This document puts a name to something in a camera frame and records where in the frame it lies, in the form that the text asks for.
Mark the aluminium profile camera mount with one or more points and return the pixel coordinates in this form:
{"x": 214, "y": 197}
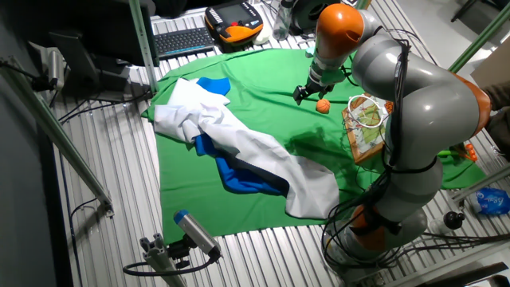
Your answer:
{"x": 157, "y": 255}

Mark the blue plastic bag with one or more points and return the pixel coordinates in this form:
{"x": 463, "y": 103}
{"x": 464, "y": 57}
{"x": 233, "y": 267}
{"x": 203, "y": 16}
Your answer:
{"x": 492, "y": 201}

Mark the clear plastic water bottle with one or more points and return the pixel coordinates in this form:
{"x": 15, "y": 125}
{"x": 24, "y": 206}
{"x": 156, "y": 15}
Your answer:
{"x": 282, "y": 22}

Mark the small orange basketball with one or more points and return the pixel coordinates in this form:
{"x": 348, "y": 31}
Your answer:
{"x": 323, "y": 106}

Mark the black keyboard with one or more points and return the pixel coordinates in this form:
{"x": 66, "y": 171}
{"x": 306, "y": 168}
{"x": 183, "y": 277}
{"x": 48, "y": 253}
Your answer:
{"x": 183, "y": 42}

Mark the blue cloth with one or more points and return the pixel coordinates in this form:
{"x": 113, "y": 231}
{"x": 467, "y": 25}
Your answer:
{"x": 239, "y": 179}

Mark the silver camera with blue cap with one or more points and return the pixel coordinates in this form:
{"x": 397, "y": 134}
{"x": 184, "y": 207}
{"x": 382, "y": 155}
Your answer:
{"x": 195, "y": 231}

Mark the green metal frame post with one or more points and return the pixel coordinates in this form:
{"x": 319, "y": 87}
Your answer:
{"x": 362, "y": 4}
{"x": 143, "y": 44}

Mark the brown cardboard sheet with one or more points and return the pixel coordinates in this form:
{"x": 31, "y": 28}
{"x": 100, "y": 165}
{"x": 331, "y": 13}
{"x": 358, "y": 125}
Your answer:
{"x": 494, "y": 68}

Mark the black office chair base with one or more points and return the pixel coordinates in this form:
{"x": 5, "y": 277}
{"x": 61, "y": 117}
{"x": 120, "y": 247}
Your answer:
{"x": 462, "y": 12}

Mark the wooden frame tray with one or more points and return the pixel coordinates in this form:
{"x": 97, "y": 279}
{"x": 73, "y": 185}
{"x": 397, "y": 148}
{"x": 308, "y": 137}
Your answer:
{"x": 350, "y": 135}

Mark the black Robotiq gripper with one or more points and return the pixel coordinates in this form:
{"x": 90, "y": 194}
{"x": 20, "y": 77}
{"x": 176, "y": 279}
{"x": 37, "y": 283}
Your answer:
{"x": 318, "y": 87}

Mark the green stick with orange end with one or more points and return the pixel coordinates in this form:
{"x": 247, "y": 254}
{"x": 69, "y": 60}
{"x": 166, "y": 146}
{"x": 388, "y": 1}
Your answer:
{"x": 471, "y": 152}

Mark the silver camera on stand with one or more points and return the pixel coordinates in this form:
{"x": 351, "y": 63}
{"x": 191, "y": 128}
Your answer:
{"x": 56, "y": 68}

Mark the black round fan housing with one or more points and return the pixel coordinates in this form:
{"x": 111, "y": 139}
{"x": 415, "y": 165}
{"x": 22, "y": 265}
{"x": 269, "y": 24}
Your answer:
{"x": 304, "y": 14}

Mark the aluminium frame beam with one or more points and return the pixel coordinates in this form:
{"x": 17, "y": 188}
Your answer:
{"x": 478, "y": 184}

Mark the orange black teach pendant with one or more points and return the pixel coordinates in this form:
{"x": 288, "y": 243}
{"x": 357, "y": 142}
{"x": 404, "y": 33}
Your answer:
{"x": 235, "y": 24}

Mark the clear bottle with black cap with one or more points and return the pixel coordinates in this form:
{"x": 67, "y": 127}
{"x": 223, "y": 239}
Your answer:
{"x": 454, "y": 220}

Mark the green table cloth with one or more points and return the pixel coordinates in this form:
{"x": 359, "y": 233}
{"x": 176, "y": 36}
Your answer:
{"x": 259, "y": 87}

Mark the black computer monitor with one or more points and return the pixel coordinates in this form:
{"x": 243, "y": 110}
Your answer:
{"x": 99, "y": 24}

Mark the green metal frame beam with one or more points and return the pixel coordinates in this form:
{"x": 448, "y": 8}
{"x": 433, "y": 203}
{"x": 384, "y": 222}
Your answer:
{"x": 52, "y": 127}
{"x": 482, "y": 38}

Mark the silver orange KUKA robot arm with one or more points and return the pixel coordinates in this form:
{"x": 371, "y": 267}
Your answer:
{"x": 430, "y": 107}

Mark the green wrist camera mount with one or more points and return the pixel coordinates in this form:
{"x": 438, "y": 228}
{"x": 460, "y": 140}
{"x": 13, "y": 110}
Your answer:
{"x": 332, "y": 76}

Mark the crumpled white cloth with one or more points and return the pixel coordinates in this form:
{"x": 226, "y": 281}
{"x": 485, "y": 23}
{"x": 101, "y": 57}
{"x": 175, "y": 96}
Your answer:
{"x": 247, "y": 147}

